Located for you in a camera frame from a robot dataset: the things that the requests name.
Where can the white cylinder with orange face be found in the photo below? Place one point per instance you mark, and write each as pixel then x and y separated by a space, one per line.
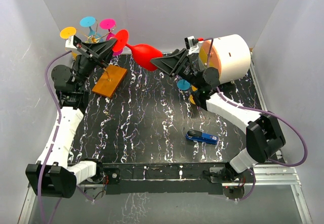
pixel 229 54

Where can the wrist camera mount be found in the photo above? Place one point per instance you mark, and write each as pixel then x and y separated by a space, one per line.
pixel 192 44
pixel 72 42

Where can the red wine glass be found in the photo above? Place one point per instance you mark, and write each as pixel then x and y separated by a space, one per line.
pixel 142 53

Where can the orange-yellow wine glass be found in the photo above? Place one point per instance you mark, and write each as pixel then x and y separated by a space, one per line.
pixel 66 33

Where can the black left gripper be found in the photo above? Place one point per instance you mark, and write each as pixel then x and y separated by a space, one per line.
pixel 103 49

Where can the pink wine glass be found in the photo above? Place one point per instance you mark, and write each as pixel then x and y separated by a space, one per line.
pixel 110 25

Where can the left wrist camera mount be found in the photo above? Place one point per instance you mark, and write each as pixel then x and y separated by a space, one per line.
pixel 72 42

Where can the blue black stapler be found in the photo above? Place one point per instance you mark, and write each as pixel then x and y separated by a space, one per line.
pixel 195 135

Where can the wooden rack base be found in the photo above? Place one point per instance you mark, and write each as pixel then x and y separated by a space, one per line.
pixel 109 81

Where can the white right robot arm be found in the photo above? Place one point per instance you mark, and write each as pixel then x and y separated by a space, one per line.
pixel 264 135

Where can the yellow wine glass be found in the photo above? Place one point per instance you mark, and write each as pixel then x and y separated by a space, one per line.
pixel 191 98

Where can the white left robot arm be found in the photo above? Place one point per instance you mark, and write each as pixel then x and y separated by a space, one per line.
pixel 51 175

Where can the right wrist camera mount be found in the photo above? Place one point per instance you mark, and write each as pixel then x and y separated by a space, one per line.
pixel 192 44

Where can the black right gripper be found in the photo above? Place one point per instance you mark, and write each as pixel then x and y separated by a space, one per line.
pixel 169 63

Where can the gold wire wine glass rack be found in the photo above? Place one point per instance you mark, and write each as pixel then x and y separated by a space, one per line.
pixel 82 51

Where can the blue wine glass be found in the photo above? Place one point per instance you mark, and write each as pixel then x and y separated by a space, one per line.
pixel 88 22
pixel 183 85

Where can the aluminium frame rail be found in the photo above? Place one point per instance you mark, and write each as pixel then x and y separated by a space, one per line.
pixel 139 137

